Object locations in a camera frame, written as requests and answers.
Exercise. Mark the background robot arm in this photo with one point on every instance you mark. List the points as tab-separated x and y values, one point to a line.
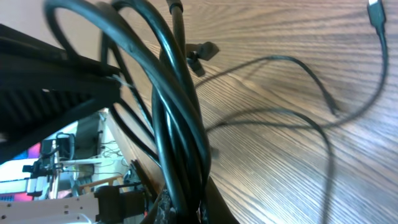
56	154

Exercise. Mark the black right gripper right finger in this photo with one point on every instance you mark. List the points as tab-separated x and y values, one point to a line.
213	208

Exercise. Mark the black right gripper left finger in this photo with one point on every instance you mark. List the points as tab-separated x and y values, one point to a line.
163	211

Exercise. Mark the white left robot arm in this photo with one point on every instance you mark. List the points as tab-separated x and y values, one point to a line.
109	204

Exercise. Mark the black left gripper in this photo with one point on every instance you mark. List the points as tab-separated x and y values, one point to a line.
42	90

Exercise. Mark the computer monitor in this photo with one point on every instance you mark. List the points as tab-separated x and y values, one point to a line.
14	181

